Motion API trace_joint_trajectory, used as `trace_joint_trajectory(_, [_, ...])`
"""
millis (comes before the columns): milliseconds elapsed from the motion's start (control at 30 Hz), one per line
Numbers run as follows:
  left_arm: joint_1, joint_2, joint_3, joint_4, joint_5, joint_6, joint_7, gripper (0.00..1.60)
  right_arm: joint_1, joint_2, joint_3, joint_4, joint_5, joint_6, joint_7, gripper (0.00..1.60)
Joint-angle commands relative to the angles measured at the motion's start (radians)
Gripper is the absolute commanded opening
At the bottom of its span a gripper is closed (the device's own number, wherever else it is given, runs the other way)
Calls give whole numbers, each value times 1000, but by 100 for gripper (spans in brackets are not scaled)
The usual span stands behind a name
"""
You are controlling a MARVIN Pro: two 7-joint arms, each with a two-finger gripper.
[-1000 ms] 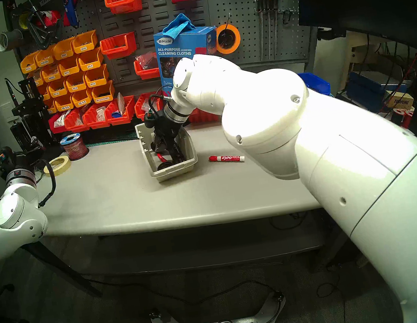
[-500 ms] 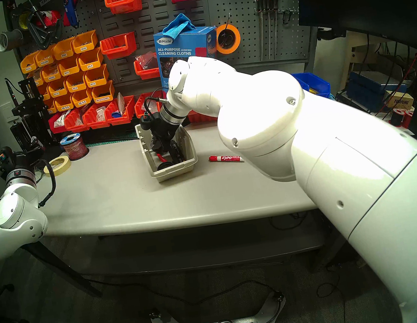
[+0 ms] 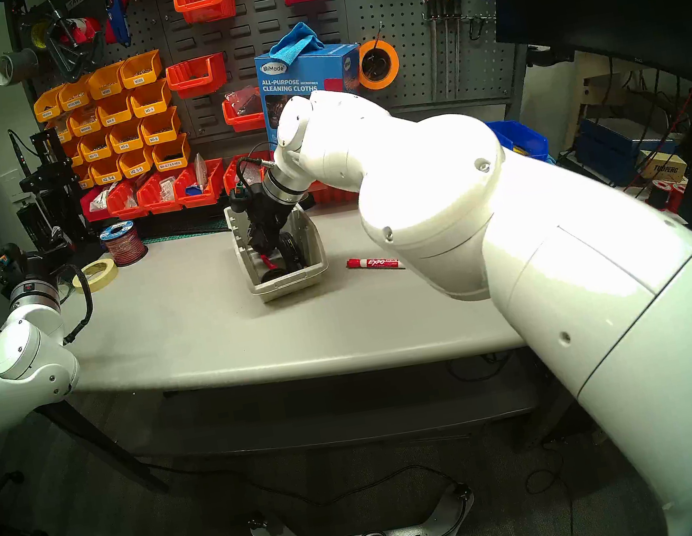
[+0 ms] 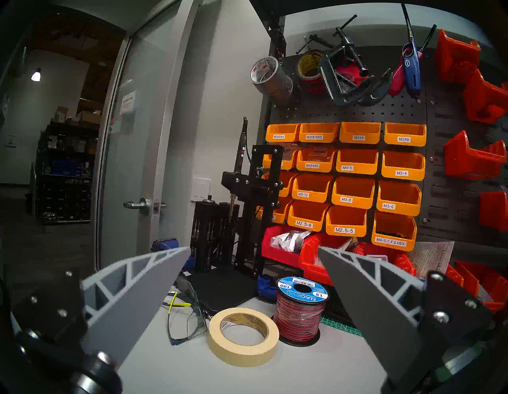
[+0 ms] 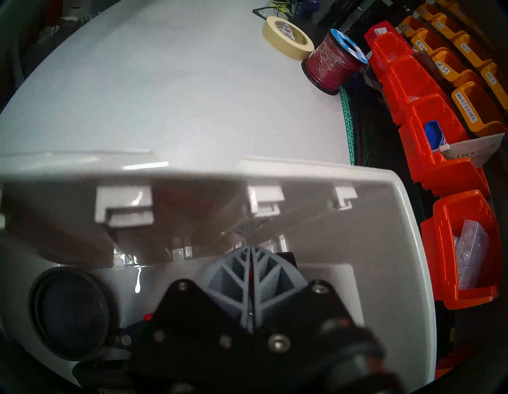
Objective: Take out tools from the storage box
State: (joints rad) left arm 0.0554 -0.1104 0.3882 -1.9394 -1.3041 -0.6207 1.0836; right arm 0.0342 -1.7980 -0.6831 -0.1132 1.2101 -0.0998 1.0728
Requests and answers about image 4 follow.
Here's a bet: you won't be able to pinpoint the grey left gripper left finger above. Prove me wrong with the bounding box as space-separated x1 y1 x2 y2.
9 246 192 394

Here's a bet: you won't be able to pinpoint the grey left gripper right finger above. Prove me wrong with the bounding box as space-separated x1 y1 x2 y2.
317 245 493 394

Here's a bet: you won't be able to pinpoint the black storage shelving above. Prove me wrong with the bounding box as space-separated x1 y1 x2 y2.
30 119 100 227

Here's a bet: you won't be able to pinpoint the green cutting mat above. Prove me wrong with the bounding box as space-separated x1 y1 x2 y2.
319 310 364 338

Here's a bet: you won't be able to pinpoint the clear bag with leaflet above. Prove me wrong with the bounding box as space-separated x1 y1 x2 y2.
407 240 455 278

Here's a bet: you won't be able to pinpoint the clear safety glasses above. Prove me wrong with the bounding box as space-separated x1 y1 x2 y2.
165 276 208 346

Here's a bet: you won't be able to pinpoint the orange bin labelled HEX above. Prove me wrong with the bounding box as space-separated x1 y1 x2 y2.
371 210 417 252

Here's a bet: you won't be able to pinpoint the orange bin labelled M2.5-5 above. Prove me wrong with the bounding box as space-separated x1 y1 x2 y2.
325 205 368 238

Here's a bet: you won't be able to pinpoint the black tool rack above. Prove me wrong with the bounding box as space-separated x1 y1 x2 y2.
190 195 241 274

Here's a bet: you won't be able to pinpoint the white plastic parts bag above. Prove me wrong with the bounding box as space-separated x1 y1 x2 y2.
270 230 314 254

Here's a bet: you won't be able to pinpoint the orange bin labelled M3-6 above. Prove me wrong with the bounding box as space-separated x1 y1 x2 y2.
376 180 422 217

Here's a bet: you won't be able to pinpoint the dark red shelf bin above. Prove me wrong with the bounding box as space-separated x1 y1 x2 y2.
261 225 314 269

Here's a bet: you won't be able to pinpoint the beige masking tape roll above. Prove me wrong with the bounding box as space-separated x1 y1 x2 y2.
207 307 280 367

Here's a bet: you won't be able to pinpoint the orange bin labelled M2.5-6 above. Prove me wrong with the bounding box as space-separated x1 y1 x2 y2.
287 199 330 232

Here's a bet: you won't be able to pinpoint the orange bin labelled M3-8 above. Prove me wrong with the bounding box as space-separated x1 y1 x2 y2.
331 176 375 210

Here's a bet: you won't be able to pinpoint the small blue clamp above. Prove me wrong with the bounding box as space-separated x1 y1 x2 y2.
256 274 278 300

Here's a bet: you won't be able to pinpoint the orange parts bin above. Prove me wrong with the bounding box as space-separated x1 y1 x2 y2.
278 170 299 197
263 143 301 171
256 196 295 224

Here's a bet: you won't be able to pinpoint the orange bin labelled M3-12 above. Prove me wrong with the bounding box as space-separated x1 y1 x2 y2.
291 173 335 203

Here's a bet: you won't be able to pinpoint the orange bin labelled M3-4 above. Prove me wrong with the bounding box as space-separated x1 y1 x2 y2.
381 151 426 182

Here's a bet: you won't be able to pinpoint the orange bin labelled M4-6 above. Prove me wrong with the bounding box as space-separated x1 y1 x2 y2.
336 148 379 175

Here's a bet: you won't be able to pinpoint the orange bin labelled M4X4X6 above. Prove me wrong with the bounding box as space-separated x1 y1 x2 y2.
296 147 338 173

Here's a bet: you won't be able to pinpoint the black press stand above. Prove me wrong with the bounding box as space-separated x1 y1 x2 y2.
185 144 285 314

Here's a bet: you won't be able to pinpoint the orange bin labelled M3X6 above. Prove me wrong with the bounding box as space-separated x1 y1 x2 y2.
384 122 428 148

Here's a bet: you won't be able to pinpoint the orange bin labelled M3X8 BAD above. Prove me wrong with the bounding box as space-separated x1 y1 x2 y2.
298 122 341 143

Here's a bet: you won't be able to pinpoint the dark grey pegboard panel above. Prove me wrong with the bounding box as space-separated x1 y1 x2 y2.
270 40 508 253

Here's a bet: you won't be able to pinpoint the white paper door notice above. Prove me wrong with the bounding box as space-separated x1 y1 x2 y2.
120 89 138 116

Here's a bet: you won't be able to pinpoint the orange bin labelled M3X5X4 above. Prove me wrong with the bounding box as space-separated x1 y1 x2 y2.
266 123 302 143

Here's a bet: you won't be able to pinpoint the red long-neck lighter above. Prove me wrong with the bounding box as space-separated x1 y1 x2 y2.
388 24 438 97

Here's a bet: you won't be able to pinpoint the yellow tape roll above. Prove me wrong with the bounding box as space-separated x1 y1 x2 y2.
297 50 327 94

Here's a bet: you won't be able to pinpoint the red tape roll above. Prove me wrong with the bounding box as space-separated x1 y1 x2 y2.
337 59 371 87

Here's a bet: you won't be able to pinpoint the blue long-neck lighter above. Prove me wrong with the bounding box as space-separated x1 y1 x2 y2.
401 3 423 99

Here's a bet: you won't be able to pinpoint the black overhead shelf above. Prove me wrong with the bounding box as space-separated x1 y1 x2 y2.
250 0 508 40

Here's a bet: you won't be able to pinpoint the red wire spool blue label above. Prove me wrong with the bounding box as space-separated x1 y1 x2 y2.
272 276 331 347

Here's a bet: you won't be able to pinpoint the silver door lever handle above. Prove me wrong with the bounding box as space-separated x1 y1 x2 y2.
123 197 167 215

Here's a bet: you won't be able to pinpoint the white light switch plate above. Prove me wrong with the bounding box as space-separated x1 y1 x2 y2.
190 178 212 203

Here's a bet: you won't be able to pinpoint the orange-red wall bin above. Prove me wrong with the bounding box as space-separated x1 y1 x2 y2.
443 130 508 181
463 70 508 125
434 29 482 85
479 191 508 233

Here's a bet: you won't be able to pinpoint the glass door grey frame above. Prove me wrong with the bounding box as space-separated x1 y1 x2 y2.
93 0 207 270

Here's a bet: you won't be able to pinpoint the grey duct tape roll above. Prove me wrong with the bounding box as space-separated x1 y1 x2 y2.
250 56 295 104

